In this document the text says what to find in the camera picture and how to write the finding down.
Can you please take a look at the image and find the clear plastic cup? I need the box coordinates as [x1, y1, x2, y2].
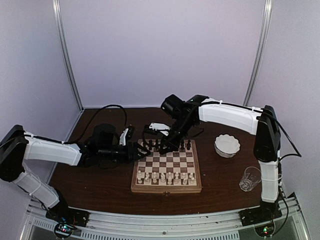
[239, 166, 261, 192]

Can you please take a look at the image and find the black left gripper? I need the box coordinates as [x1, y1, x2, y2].
[98, 141, 151, 164]

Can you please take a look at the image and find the aluminium front rail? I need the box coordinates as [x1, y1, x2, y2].
[18, 197, 311, 240]

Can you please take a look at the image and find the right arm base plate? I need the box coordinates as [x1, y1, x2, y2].
[239, 207, 283, 227]

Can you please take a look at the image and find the dark rook corner piece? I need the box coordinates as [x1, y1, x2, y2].
[186, 139, 192, 151]

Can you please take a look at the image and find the white scalloped bowl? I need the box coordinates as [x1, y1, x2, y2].
[214, 134, 241, 158]

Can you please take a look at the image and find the wooden chess board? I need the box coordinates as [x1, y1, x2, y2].
[130, 139, 202, 194]

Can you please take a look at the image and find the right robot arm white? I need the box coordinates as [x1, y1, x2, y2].
[159, 94, 286, 221]

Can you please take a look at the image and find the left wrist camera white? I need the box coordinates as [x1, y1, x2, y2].
[119, 125, 135, 146]

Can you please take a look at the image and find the aluminium corner post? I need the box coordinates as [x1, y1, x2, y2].
[52, 0, 84, 112]
[243, 0, 273, 106]

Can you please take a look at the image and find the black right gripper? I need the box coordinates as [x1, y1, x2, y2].
[159, 117, 195, 155]

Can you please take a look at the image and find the left aluminium corner post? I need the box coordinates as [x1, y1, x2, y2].
[52, 0, 84, 112]

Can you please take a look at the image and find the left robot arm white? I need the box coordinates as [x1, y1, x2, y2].
[0, 124, 151, 222]

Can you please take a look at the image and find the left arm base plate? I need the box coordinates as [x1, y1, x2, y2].
[45, 202, 90, 227]

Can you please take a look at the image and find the right aluminium corner post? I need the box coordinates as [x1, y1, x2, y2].
[243, 0, 273, 106]

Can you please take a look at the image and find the white knight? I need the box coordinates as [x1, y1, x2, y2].
[182, 177, 188, 185]

